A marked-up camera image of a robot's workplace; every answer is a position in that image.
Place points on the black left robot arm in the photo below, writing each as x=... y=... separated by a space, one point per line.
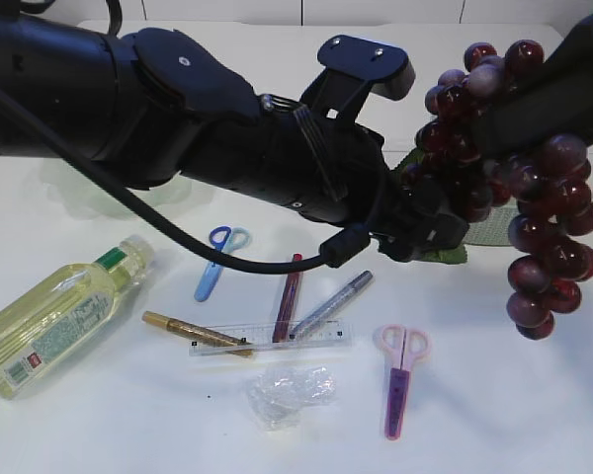
x=130 y=112

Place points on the clear plastic ruler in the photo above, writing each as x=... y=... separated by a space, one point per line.
x=257 y=338

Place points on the crumpled clear plastic sheet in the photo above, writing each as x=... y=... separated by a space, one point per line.
x=279 y=394

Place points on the gold glitter marker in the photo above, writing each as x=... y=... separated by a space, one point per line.
x=197 y=333

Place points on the red glitter marker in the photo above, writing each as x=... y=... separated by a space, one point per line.
x=287 y=307

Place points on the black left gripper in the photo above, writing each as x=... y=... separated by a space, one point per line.
x=413 y=221

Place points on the pale green woven basket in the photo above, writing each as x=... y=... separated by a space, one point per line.
x=493 y=231

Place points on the translucent green wavy plate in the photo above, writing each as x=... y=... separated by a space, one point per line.
x=83 y=199

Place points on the yellow oil bottle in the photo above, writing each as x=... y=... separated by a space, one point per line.
x=64 y=311

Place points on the pink purple scissors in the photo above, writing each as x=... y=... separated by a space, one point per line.
x=403 y=348

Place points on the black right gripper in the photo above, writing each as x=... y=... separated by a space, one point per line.
x=562 y=104

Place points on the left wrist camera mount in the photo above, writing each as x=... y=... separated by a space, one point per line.
x=354 y=68

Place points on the purple grape bunch with leaf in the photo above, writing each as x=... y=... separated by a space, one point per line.
x=548 y=182

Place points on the silver glitter marker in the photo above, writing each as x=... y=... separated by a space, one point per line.
x=328 y=309

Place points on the blue scissors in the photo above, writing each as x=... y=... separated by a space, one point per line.
x=226 y=240

